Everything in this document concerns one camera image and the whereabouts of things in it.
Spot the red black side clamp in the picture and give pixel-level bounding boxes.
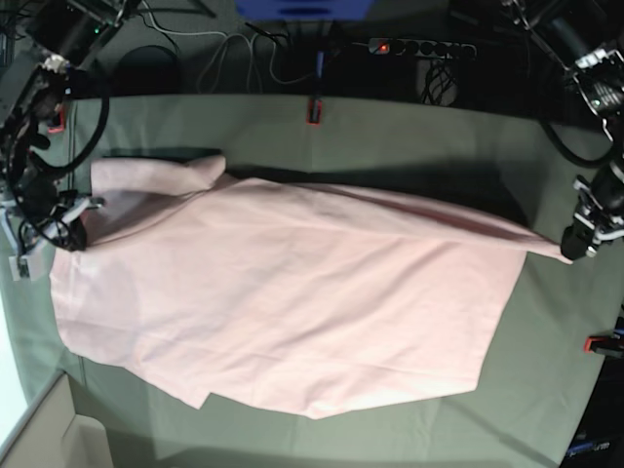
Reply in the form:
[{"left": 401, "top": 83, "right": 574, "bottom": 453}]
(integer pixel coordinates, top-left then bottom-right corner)
[{"left": 584, "top": 329, "right": 624, "bottom": 360}]

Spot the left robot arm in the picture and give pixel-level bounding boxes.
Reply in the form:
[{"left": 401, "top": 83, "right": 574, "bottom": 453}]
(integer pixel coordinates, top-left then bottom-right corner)
[{"left": 501, "top": 1, "right": 623, "bottom": 261}]

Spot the green table cloth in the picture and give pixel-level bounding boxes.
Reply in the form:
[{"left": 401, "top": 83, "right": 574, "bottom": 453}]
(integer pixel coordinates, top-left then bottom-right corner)
[{"left": 1, "top": 95, "right": 623, "bottom": 467}]

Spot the white power strip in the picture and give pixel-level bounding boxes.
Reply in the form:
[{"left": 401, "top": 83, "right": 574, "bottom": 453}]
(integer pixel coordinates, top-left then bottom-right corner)
[{"left": 367, "top": 38, "right": 478, "bottom": 60}]

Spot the red black table clamp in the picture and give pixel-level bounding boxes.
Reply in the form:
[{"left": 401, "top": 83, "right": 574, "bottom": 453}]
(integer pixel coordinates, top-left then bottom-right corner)
[{"left": 306, "top": 97, "right": 323, "bottom": 126}]

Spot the blue box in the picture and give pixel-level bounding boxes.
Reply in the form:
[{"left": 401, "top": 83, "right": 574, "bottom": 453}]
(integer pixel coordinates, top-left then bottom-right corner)
[{"left": 235, "top": 0, "right": 373, "bottom": 20}]

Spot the red black left clamp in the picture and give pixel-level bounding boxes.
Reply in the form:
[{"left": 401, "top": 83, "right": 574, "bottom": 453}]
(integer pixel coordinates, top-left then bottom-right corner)
[{"left": 46, "top": 108, "right": 66, "bottom": 135}]

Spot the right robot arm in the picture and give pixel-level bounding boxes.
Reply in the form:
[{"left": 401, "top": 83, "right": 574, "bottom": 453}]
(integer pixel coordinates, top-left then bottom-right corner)
[{"left": 1, "top": 1, "right": 137, "bottom": 260}]

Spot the white cable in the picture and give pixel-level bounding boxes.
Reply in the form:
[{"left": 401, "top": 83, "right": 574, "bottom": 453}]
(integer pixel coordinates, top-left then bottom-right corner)
[{"left": 140, "top": 0, "right": 318, "bottom": 94}]

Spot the cardboard box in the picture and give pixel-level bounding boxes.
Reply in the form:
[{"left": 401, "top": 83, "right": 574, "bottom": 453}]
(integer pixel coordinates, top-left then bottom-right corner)
[{"left": 1, "top": 371, "right": 114, "bottom": 468}]

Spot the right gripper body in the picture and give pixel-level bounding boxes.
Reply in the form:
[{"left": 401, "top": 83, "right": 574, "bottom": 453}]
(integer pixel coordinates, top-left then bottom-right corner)
[{"left": 1, "top": 192, "right": 105, "bottom": 255}]

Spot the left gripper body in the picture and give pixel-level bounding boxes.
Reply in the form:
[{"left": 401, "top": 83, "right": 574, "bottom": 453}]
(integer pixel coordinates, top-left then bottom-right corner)
[{"left": 572, "top": 175, "right": 623, "bottom": 244}]

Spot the pink t-shirt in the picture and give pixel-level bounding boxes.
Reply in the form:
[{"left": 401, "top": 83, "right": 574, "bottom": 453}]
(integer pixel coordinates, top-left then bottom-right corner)
[{"left": 50, "top": 156, "right": 561, "bottom": 419}]

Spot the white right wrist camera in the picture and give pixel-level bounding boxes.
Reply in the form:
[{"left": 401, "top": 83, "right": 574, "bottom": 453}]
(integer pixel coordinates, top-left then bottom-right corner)
[{"left": 9, "top": 253, "right": 46, "bottom": 281}]

